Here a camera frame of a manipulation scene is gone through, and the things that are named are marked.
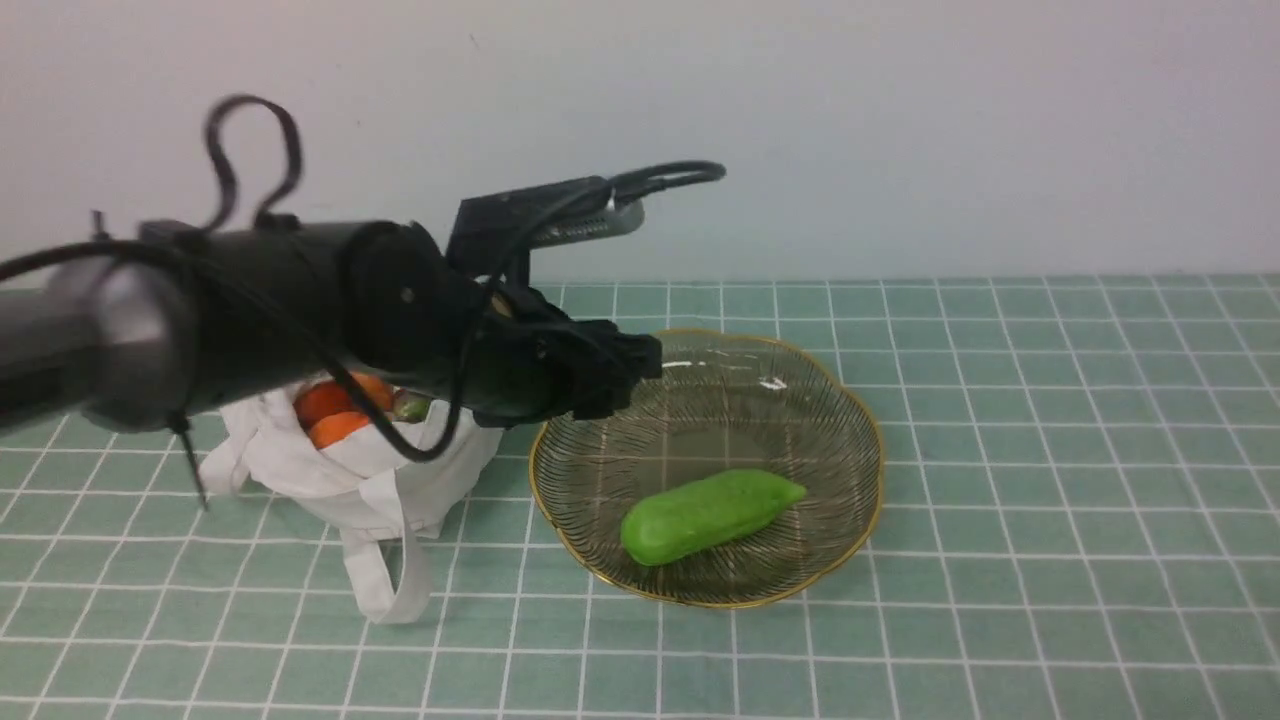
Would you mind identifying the red tomato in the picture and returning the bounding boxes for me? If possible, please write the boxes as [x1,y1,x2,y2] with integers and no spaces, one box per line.
[293,373,394,432]

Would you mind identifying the white cloth tote bag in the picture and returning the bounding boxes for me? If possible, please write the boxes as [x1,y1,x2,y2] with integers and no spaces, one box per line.
[198,383,503,625]

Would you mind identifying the orange carrot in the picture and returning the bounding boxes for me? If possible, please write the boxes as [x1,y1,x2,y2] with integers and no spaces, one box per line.
[307,411,371,450]

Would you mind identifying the green gourd vegetable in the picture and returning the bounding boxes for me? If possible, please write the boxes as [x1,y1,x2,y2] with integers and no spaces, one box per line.
[620,468,808,568]

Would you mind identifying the black cable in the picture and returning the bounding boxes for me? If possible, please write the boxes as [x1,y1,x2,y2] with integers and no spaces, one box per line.
[0,95,728,511]

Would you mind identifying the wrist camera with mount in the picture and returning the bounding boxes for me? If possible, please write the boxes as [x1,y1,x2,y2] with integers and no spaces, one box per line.
[445,176,646,286]

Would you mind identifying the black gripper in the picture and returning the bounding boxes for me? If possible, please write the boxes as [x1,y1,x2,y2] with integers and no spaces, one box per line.
[462,284,663,428]

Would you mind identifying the gold-rimmed glass plate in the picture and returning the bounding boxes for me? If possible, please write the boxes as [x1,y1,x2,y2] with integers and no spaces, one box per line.
[527,329,887,609]

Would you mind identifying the green checkered tablecloth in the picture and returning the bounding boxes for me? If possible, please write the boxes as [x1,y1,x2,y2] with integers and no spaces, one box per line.
[1,275,1279,719]

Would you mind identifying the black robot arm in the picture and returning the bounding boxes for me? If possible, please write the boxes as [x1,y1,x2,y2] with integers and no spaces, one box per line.
[1,222,662,433]

